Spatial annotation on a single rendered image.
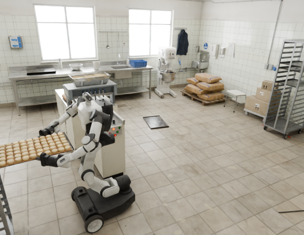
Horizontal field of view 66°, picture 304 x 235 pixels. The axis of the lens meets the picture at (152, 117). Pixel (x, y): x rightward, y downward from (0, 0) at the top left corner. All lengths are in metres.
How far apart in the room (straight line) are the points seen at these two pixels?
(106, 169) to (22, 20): 4.26
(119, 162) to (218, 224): 1.46
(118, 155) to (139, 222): 0.92
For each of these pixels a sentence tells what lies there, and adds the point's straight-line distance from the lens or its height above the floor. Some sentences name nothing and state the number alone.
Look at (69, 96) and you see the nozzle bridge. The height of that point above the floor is 1.09.
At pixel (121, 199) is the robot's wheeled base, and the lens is 2.91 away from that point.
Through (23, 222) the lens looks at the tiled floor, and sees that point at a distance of 3.17.
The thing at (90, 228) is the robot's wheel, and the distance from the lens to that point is 2.80.
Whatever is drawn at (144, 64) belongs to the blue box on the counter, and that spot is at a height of 0.95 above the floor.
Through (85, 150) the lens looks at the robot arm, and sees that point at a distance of 2.01.
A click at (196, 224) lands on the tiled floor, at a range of 2.94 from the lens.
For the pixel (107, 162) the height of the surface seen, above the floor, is 0.32.
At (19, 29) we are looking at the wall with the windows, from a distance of 6.43.
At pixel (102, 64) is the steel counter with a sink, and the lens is 6.68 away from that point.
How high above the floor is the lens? 2.12
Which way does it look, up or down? 23 degrees down
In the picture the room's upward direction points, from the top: 2 degrees clockwise
